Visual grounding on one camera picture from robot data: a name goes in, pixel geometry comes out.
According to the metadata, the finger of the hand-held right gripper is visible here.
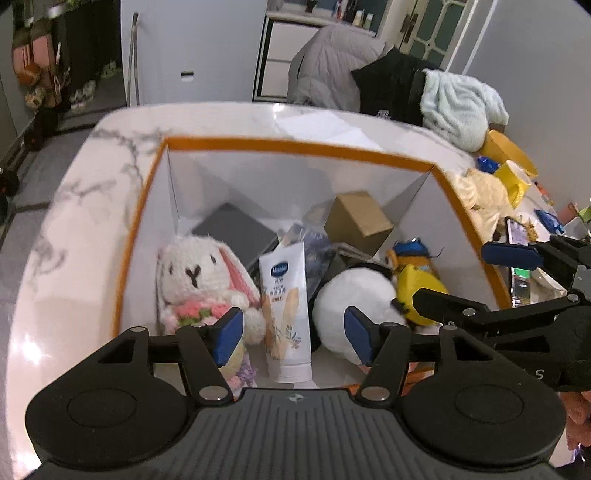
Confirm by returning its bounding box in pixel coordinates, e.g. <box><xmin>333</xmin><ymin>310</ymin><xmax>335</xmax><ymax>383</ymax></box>
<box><xmin>391</xmin><ymin>287</ymin><xmax>573</xmax><ymax>329</ymax></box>
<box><xmin>481</xmin><ymin>234</ymin><xmax>591</xmax><ymax>298</ymax></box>

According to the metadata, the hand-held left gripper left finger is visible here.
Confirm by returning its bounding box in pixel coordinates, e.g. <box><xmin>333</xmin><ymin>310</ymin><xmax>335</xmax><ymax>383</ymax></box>
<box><xmin>95</xmin><ymin>306</ymin><xmax>245</xmax><ymax>408</ymax></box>

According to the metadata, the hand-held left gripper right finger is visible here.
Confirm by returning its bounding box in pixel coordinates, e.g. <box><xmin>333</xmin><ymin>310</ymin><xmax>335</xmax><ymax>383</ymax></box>
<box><xmin>344</xmin><ymin>305</ymin><xmax>498</xmax><ymax>405</ymax></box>

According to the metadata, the yellow duck plush blue hat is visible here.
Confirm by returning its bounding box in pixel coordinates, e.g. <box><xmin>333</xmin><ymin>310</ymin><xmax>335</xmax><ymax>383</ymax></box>
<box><xmin>385</xmin><ymin>237</ymin><xmax>451</xmax><ymax>329</ymax></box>

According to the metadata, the white lotion tube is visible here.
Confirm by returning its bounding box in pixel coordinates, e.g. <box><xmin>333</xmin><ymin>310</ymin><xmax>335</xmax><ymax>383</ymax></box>
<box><xmin>257</xmin><ymin>243</ymin><xmax>314</xmax><ymax>384</ymax></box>

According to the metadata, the white bunny plush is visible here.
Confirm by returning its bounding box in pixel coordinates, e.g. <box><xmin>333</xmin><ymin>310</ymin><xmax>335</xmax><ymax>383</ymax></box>
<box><xmin>156</xmin><ymin>234</ymin><xmax>269</xmax><ymax>389</ymax></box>

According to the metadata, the dark blue packet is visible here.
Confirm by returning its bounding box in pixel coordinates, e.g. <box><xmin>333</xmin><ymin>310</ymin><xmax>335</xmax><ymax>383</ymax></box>
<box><xmin>279</xmin><ymin>203</ymin><xmax>352</xmax><ymax>306</ymax></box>

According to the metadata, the small brown cardboard box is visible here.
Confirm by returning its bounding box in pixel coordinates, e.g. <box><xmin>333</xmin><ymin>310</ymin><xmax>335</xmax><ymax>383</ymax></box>
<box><xmin>322</xmin><ymin>190</ymin><xmax>395</xmax><ymax>253</ymax></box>

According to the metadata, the white box with orange rim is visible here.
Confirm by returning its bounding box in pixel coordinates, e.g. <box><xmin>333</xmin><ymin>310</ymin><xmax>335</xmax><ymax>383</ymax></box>
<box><xmin>111</xmin><ymin>136</ymin><xmax>511</xmax><ymax>403</ymax></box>

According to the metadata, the person's right hand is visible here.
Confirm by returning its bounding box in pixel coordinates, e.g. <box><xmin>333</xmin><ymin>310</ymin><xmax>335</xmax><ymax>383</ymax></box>
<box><xmin>564</xmin><ymin>390</ymin><xmax>591</xmax><ymax>452</ymax></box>

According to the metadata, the smartphone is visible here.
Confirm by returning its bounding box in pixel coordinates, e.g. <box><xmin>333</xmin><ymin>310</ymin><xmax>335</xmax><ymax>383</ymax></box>
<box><xmin>505</xmin><ymin>216</ymin><xmax>539</xmax><ymax>308</ymax></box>

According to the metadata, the white panda plush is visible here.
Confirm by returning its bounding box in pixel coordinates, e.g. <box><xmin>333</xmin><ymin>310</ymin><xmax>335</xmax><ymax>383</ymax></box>
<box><xmin>311</xmin><ymin>263</ymin><xmax>413</xmax><ymax>366</ymax></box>

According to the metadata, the cream plush toy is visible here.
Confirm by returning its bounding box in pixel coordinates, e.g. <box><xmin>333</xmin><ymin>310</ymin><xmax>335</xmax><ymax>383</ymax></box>
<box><xmin>464</xmin><ymin>168</ymin><xmax>514</xmax><ymax>232</ymax></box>

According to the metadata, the yellow mug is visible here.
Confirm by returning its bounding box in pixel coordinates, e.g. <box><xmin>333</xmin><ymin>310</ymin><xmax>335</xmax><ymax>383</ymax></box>
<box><xmin>492</xmin><ymin>160</ymin><xmax>532</xmax><ymax>209</ymax></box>

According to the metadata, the grey flat box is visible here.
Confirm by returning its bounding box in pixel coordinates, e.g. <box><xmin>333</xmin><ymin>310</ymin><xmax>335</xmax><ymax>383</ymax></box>
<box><xmin>191</xmin><ymin>202</ymin><xmax>280</xmax><ymax>274</ymax></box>

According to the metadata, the light blue fleece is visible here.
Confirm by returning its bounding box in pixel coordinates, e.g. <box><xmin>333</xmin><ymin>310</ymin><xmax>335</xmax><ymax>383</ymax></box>
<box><xmin>420</xmin><ymin>69</ymin><xmax>509</xmax><ymax>153</ymax></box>

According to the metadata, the black jacket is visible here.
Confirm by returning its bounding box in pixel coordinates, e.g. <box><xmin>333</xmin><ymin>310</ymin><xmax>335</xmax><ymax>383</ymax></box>
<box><xmin>350</xmin><ymin>48</ymin><xmax>444</xmax><ymax>126</ymax></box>

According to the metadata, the glass panel door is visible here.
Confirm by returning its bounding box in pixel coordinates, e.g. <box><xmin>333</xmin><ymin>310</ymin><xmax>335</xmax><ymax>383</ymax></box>
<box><xmin>396</xmin><ymin>0</ymin><xmax>482</xmax><ymax>73</ymax></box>

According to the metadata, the grey padded jacket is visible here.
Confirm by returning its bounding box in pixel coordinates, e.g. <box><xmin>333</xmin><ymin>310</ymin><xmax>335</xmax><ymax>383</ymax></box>
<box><xmin>287</xmin><ymin>23</ymin><xmax>393</xmax><ymax>112</ymax></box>

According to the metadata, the pair of shoes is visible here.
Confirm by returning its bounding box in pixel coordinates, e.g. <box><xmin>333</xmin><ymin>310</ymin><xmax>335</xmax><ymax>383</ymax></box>
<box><xmin>68</xmin><ymin>80</ymin><xmax>99</xmax><ymax>110</ymax></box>

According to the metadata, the white cabinet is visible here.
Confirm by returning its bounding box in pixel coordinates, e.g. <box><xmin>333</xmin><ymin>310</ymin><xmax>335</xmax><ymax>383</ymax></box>
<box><xmin>252</xmin><ymin>11</ymin><xmax>385</xmax><ymax>102</ymax></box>

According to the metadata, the row of toiletry bottles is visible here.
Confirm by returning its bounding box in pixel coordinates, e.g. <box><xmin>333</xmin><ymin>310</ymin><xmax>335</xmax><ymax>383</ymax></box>
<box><xmin>335</xmin><ymin>0</ymin><xmax>376</xmax><ymax>27</ymax></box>

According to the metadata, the mop pole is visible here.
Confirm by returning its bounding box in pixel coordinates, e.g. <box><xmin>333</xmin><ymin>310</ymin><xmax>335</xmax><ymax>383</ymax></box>
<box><xmin>126</xmin><ymin>12</ymin><xmax>142</xmax><ymax>107</ymax></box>

